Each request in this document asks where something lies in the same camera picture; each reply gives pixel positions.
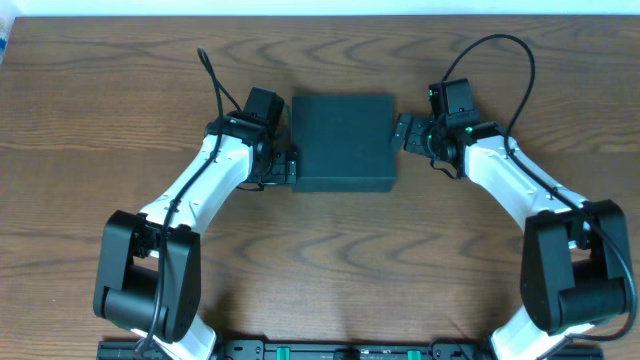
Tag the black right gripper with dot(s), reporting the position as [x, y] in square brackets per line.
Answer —
[406, 133]

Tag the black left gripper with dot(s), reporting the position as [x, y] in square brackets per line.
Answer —
[286, 170]

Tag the dark green box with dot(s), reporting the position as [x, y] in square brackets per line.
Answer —
[343, 143]

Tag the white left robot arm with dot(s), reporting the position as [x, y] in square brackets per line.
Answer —
[149, 273]

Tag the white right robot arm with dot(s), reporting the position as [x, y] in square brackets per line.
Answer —
[576, 279]

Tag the black mounting rail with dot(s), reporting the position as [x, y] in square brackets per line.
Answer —
[259, 350]

